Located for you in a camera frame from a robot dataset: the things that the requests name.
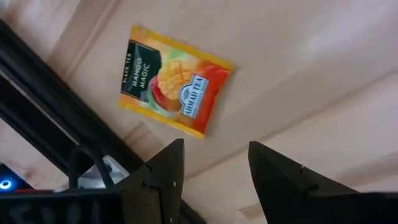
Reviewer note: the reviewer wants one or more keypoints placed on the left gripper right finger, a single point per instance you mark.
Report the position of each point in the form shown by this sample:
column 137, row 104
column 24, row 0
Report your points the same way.
column 286, row 193

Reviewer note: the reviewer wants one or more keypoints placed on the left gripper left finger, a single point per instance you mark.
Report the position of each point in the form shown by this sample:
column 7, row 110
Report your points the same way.
column 155, row 186

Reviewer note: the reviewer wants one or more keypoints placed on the red orange tea bag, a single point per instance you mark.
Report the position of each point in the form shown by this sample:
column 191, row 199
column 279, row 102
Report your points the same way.
column 174, row 84

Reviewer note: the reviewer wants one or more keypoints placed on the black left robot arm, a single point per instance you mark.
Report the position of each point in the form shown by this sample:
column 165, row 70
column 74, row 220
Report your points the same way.
column 9, row 177

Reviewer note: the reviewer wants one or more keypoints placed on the black metal table frame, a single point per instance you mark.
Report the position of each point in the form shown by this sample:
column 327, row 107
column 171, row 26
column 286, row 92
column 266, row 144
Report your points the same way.
column 46, row 102

